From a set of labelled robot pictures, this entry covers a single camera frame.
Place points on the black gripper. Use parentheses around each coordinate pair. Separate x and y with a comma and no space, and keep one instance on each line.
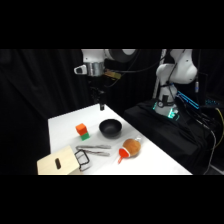
(96,85)

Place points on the orange sauce bottle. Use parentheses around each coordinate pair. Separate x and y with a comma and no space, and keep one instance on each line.
(132,146)

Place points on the orange plastic scoop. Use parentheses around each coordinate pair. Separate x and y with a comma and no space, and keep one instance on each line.
(123,154)

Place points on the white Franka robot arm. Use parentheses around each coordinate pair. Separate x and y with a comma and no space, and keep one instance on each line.
(176,71)

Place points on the black bowl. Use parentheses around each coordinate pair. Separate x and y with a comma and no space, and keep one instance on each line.
(110,128)

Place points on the orange block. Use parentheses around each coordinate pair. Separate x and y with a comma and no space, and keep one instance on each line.
(81,128)

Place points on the green block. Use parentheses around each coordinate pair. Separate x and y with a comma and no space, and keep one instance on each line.
(85,136)

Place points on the metal tongs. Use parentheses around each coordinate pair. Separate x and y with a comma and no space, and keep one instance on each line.
(95,150)

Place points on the black curtain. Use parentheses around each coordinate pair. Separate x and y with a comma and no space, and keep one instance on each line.
(40,86)

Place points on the black robot stand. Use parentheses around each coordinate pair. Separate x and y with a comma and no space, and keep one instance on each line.
(166,133)

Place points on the wooden cutting board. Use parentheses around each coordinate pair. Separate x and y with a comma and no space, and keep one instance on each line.
(55,163)

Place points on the blue lit device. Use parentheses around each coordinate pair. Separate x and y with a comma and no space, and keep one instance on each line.
(188,99)

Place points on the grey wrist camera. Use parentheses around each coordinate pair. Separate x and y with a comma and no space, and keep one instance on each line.
(80,69)

